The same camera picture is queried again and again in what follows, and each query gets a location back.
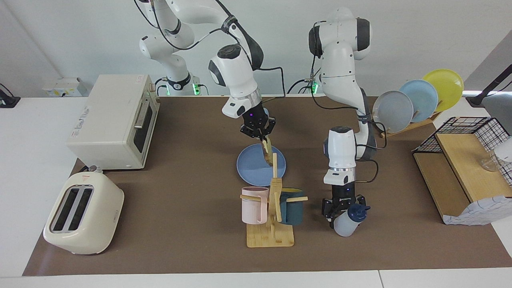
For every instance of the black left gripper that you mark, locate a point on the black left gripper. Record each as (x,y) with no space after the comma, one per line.
(343,195)

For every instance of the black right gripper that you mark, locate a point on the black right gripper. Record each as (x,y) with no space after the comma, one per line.
(256,118)

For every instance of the white blue-capped seasoning bottle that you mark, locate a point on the white blue-capped seasoning bottle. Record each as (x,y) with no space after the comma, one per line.
(344,226)

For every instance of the toasted bread slice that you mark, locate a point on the toasted bread slice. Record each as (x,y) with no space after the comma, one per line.
(268,154)

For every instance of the wooden plate rack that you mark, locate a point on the wooden plate rack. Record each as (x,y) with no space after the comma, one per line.
(404,128)

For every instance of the grey round plate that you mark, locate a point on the grey round plate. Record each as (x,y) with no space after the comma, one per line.
(392,112)

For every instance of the light blue round plate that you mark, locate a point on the light blue round plate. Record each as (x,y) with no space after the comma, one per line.
(424,98)

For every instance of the yellow round plate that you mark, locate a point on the yellow round plate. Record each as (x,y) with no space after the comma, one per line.
(448,86)

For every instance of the dark teal mug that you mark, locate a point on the dark teal mug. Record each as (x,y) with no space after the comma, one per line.
(294,210)

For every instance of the wooden mug tree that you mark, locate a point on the wooden mug tree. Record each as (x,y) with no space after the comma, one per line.
(276,236)

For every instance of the pink ribbed mug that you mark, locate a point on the pink ribbed mug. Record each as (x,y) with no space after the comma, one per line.
(252,208)

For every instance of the brown table mat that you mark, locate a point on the brown table mat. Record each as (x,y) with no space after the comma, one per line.
(192,180)

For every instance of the wooden shelf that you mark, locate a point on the wooden shelf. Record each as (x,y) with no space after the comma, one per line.
(460,160)

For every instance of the white blue grid cloth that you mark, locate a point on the white blue grid cloth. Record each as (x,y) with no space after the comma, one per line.
(480,212)

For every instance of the clear glass cup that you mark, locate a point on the clear glass cup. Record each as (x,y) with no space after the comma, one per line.
(490,164)

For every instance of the white toaster oven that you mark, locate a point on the white toaster oven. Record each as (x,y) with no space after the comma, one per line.
(108,120)

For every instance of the black lamp stand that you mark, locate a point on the black lamp stand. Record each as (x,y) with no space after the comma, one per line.
(486,90)

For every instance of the cream two-slot toaster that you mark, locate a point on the cream two-slot toaster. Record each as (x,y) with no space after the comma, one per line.
(100,216)

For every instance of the white power strip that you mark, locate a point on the white power strip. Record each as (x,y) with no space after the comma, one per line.
(64,86)

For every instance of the black clamp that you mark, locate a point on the black clamp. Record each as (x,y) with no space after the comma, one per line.
(8,100)

